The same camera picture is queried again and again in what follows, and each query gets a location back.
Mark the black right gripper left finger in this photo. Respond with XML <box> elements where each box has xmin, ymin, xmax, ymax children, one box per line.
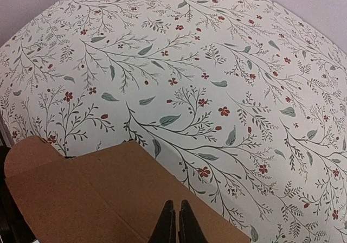
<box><xmin>148</xmin><ymin>200</ymin><xmax>176</xmax><ymax>243</ymax></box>

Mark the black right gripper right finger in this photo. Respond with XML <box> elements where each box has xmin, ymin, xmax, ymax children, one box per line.
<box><xmin>178</xmin><ymin>200</ymin><xmax>208</xmax><ymax>243</ymax></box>

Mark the brown cardboard box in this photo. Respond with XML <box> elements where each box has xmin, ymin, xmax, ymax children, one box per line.
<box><xmin>4</xmin><ymin>136</ymin><xmax>250</xmax><ymax>242</ymax></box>

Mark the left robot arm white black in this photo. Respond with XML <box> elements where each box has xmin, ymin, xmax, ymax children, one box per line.
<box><xmin>1</xmin><ymin>119</ymin><xmax>36</xmax><ymax>242</ymax></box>

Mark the floral patterned table mat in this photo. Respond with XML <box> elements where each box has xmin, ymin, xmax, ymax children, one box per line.
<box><xmin>1</xmin><ymin>0</ymin><xmax>346</xmax><ymax>242</ymax></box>

